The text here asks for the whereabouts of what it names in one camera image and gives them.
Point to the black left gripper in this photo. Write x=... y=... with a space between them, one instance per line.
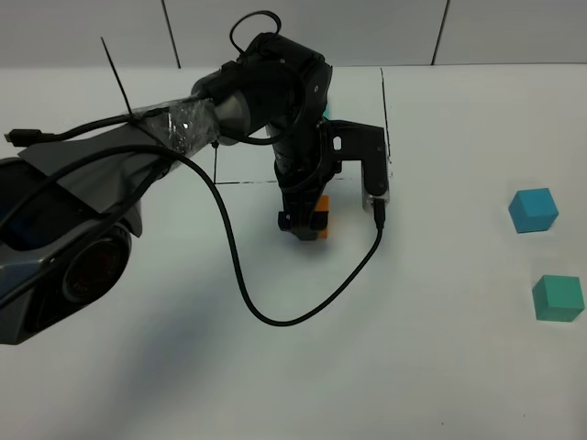
x=304 y=164

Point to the orange cube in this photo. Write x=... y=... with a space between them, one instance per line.
x=320 y=217

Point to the blue cube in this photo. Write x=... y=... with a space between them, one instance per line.
x=533 y=210

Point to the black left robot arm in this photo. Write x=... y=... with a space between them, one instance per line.
x=70 y=202

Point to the green loose cube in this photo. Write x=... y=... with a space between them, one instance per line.
x=558 y=298

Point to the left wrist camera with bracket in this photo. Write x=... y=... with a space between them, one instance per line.
x=364 y=143

